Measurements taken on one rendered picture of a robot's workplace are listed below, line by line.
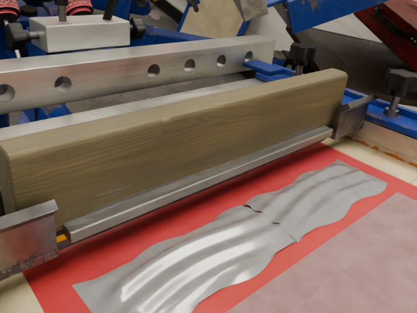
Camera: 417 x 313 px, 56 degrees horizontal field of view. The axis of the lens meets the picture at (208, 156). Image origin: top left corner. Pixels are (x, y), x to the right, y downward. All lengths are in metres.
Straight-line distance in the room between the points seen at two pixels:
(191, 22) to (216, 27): 0.27
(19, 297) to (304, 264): 0.22
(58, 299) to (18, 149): 0.11
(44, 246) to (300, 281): 0.20
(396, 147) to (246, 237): 0.29
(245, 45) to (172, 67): 0.16
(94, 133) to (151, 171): 0.07
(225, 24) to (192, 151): 2.73
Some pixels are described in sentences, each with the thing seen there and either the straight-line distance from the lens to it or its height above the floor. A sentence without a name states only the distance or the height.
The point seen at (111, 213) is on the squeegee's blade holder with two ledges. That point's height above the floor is 1.13.
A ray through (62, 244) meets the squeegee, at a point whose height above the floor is 1.10.
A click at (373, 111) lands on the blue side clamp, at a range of 0.60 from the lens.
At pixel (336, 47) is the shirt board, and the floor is 0.95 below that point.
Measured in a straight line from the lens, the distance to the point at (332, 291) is 0.34.
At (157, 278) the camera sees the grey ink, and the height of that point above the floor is 1.11.
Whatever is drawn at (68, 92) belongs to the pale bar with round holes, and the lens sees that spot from 0.54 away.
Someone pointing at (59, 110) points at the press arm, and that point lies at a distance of 0.77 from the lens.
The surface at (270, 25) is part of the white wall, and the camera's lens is 2.93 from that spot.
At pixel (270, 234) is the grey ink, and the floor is 1.11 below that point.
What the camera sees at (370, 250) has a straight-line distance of 0.40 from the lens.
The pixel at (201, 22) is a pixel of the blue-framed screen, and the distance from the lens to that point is 3.24.
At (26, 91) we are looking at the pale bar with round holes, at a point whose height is 1.08.
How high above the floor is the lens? 1.37
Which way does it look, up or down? 38 degrees down
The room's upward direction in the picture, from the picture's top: 20 degrees clockwise
